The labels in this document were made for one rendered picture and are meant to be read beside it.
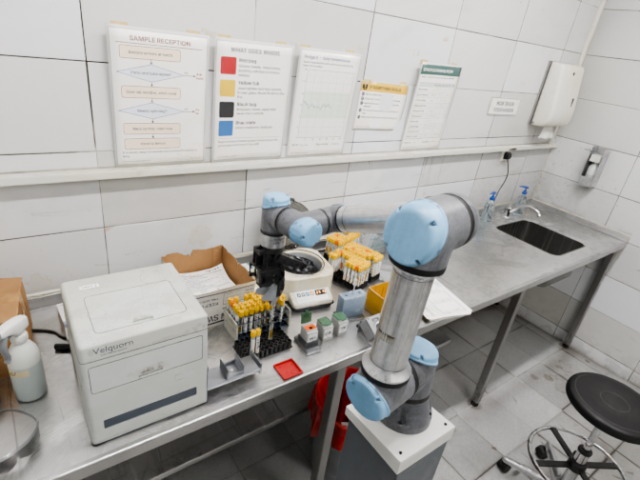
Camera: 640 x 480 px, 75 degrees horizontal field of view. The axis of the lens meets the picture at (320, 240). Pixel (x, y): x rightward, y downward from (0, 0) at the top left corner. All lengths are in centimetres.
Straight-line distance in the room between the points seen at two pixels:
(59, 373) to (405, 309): 98
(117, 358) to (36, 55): 84
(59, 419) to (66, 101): 86
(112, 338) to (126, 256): 68
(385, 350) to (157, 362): 53
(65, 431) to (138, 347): 32
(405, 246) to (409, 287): 10
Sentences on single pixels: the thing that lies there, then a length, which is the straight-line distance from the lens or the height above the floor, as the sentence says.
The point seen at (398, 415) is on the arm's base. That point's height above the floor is 96.
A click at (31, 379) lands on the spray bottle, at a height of 95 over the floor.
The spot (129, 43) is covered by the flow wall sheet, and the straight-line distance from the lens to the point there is 143.
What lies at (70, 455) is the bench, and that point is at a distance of 122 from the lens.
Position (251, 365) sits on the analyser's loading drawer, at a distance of 130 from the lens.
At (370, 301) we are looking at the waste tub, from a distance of 162.
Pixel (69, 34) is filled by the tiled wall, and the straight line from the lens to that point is 143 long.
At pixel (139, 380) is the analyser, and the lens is 111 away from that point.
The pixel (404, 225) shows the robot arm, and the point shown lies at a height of 152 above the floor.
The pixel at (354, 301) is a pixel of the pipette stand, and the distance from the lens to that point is 155.
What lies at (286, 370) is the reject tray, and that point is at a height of 88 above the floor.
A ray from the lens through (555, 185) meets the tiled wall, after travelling 345.
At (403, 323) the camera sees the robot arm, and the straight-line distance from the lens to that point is 89.
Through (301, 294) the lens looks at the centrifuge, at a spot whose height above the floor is 93.
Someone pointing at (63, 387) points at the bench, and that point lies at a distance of 138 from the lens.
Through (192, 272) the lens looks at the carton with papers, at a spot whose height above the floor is 94.
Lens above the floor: 181
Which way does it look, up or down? 26 degrees down
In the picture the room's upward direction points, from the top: 8 degrees clockwise
